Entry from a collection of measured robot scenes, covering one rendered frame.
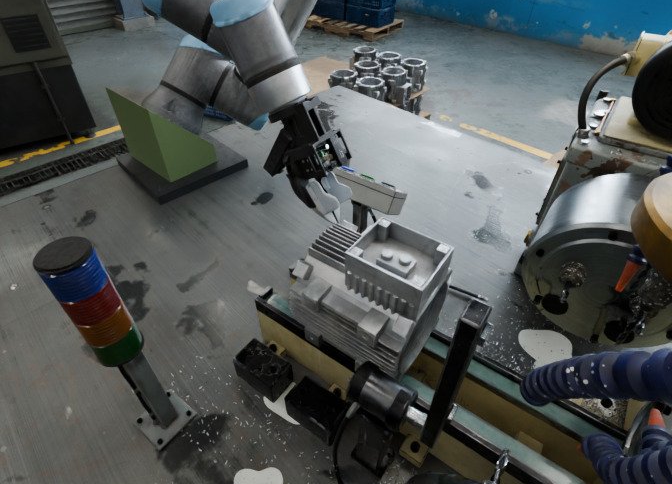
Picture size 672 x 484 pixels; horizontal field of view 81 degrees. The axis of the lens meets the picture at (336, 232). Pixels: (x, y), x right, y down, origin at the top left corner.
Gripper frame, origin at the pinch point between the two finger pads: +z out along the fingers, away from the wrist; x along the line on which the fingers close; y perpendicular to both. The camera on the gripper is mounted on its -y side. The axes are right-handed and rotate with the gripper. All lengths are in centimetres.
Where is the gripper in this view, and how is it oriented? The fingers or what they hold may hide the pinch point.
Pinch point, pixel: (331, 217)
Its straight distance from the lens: 70.4
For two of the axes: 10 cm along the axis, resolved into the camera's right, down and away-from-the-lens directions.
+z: 4.0, 8.5, 3.4
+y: 7.0, -0.5, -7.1
